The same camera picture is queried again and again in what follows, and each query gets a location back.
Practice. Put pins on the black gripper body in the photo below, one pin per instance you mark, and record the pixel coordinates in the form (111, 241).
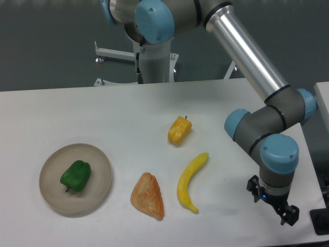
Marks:
(275, 196)

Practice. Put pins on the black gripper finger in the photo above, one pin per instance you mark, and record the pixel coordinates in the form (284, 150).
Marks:
(255, 188)
(289, 214)

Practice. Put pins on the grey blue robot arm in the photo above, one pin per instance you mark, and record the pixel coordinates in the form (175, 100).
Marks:
(152, 25)

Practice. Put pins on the yellow toy pepper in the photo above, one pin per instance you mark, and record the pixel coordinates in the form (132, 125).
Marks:
(179, 130)

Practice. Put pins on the green toy pepper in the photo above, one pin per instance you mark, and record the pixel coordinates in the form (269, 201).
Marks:
(76, 176)

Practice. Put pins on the beige round plate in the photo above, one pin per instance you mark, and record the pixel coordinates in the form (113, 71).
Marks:
(76, 204)

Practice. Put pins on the black device at table edge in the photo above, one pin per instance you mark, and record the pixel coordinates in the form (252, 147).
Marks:
(319, 219)

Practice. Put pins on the yellow toy banana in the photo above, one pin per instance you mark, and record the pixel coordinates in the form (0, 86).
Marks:
(183, 183)

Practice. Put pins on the orange toy pastry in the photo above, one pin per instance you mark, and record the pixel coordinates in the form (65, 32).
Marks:
(146, 197)

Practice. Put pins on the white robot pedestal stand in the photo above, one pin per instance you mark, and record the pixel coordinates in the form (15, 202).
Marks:
(154, 63)

